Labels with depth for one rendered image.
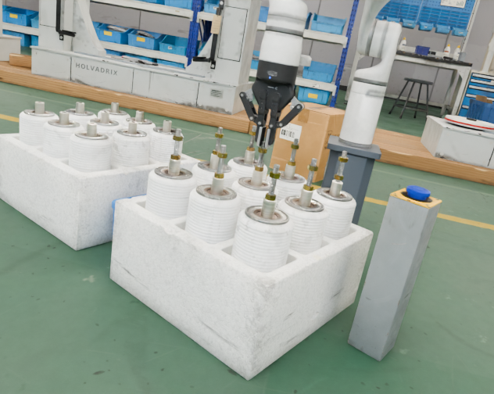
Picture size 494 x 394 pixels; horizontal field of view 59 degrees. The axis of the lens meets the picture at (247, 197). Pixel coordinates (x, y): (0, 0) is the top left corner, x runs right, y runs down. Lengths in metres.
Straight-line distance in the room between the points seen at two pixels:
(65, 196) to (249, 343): 0.57
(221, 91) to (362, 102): 1.70
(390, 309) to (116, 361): 0.48
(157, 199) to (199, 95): 2.07
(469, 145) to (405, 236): 2.08
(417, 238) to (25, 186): 0.94
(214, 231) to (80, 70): 2.56
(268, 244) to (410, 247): 0.25
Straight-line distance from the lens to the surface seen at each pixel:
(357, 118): 1.25
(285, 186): 0.95
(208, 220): 0.78
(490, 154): 2.90
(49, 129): 1.18
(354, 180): 1.26
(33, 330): 0.86
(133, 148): 1.14
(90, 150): 1.07
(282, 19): 0.82
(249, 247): 0.72
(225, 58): 2.90
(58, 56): 3.33
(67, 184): 1.08
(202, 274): 0.76
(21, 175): 1.26
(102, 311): 0.90
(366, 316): 0.89
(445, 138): 2.82
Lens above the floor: 0.51
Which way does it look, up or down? 19 degrees down
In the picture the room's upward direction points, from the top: 10 degrees clockwise
